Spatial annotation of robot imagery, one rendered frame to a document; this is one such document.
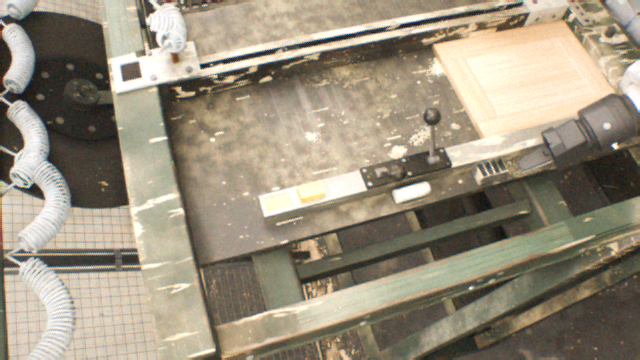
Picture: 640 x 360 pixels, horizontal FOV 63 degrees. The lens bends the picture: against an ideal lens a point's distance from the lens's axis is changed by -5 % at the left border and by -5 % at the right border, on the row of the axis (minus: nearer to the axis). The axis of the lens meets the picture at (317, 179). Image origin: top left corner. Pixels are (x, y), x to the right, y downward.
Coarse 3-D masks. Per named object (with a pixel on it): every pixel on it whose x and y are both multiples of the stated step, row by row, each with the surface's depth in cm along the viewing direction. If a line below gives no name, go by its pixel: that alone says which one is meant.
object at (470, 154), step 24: (480, 144) 121; (504, 144) 121; (528, 144) 122; (456, 168) 119; (288, 192) 112; (336, 192) 113; (360, 192) 114; (384, 192) 118; (264, 216) 110; (288, 216) 113
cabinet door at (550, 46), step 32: (512, 32) 142; (544, 32) 143; (448, 64) 135; (480, 64) 136; (512, 64) 137; (544, 64) 137; (576, 64) 138; (480, 96) 130; (512, 96) 132; (544, 96) 132; (576, 96) 133; (480, 128) 126; (512, 128) 126
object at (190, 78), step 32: (512, 0) 141; (544, 0) 142; (352, 32) 131; (384, 32) 132; (416, 32) 133; (448, 32) 136; (160, 64) 119; (192, 64) 119; (224, 64) 126; (256, 64) 125; (288, 64) 128; (320, 64) 132; (192, 96) 127
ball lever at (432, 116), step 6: (432, 108) 110; (426, 114) 110; (432, 114) 110; (438, 114) 110; (426, 120) 111; (432, 120) 110; (438, 120) 110; (432, 126) 112; (432, 132) 113; (432, 138) 114; (432, 144) 114; (432, 150) 115; (426, 156) 117; (432, 156) 116; (432, 162) 116; (438, 162) 117
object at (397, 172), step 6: (378, 168) 115; (384, 168) 114; (390, 168) 104; (396, 168) 103; (402, 168) 103; (378, 174) 113; (384, 174) 111; (390, 174) 104; (396, 174) 103; (402, 174) 103; (396, 180) 104; (402, 180) 104
